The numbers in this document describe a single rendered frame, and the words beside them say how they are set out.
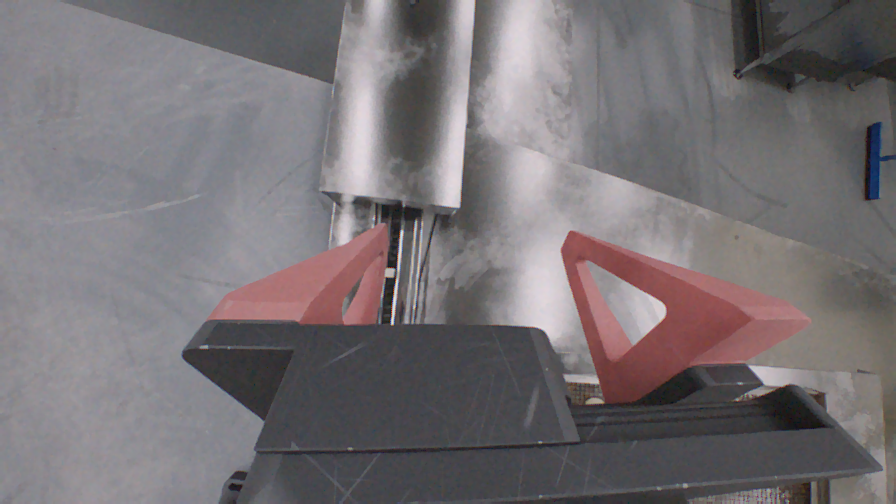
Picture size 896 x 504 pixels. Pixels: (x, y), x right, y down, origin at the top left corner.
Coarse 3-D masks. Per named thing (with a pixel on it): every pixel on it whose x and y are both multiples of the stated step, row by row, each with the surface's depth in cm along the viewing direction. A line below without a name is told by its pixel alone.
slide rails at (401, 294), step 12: (384, 204) 38; (384, 216) 38; (408, 216) 39; (408, 228) 39; (408, 240) 39; (408, 252) 38; (408, 264) 38; (396, 276) 38; (408, 276) 38; (396, 288) 38; (408, 288) 38; (396, 300) 38; (396, 312) 37
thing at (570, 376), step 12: (564, 372) 33; (576, 372) 33; (576, 384) 33; (576, 396) 33; (588, 396) 33; (816, 396) 32; (828, 480) 30; (756, 492) 31; (768, 492) 31; (780, 492) 31; (792, 492) 31; (816, 492) 31; (828, 492) 30
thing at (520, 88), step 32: (480, 0) 48; (512, 0) 49; (544, 0) 50; (480, 32) 47; (512, 32) 48; (544, 32) 49; (480, 64) 47; (512, 64) 47; (544, 64) 49; (480, 96) 46; (512, 96) 47; (544, 96) 48; (480, 128) 45; (512, 128) 46; (544, 128) 47
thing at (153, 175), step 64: (0, 0) 36; (0, 64) 35; (64, 64) 36; (128, 64) 38; (192, 64) 39; (256, 64) 40; (0, 128) 34; (64, 128) 36; (128, 128) 37; (192, 128) 38; (256, 128) 40; (320, 128) 41; (0, 192) 34; (64, 192) 35; (128, 192) 36; (192, 192) 37; (256, 192) 39; (320, 192) 40; (0, 256) 33; (64, 256) 34; (128, 256) 35; (192, 256) 37; (256, 256) 38; (0, 320) 33; (64, 320) 34; (128, 320) 35; (192, 320) 36; (384, 320) 40; (0, 384) 32; (64, 384) 33; (128, 384) 34; (192, 384) 35; (0, 448) 31; (64, 448) 32; (128, 448) 34; (192, 448) 35
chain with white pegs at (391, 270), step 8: (400, 208) 40; (400, 216) 40; (392, 224) 39; (392, 232) 39; (392, 240) 40; (392, 256) 39; (392, 264) 39; (392, 272) 36; (392, 280) 39; (392, 288) 39; (384, 296) 38; (392, 296) 38; (384, 304) 38; (392, 304) 38; (384, 312) 38
